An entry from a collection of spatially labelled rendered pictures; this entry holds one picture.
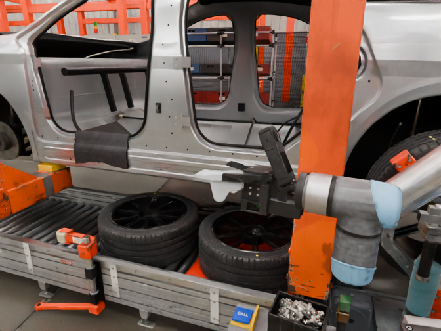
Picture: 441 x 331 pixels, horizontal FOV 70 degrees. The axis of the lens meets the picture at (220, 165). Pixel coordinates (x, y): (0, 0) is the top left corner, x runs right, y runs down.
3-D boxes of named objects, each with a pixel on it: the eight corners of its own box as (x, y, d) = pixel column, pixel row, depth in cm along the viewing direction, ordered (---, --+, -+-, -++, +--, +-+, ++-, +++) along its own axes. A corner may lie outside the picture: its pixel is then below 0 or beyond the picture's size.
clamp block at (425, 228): (433, 230, 107) (436, 215, 106) (441, 243, 99) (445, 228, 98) (417, 227, 109) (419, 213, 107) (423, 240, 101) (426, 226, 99)
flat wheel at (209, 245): (294, 234, 226) (297, 204, 218) (319, 300, 163) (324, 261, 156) (203, 232, 228) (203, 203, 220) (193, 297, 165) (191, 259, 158)
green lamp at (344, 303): (350, 305, 112) (351, 295, 111) (350, 312, 109) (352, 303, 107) (337, 302, 113) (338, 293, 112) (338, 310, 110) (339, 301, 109)
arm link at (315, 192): (329, 179, 52) (335, 171, 60) (302, 175, 54) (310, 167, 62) (324, 221, 54) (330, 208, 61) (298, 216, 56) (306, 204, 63)
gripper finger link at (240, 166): (225, 183, 74) (246, 194, 66) (226, 159, 73) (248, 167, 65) (236, 182, 75) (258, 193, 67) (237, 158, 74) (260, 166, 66)
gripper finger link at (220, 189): (194, 203, 58) (243, 203, 59) (196, 173, 57) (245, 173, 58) (193, 198, 61) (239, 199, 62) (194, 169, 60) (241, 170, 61)
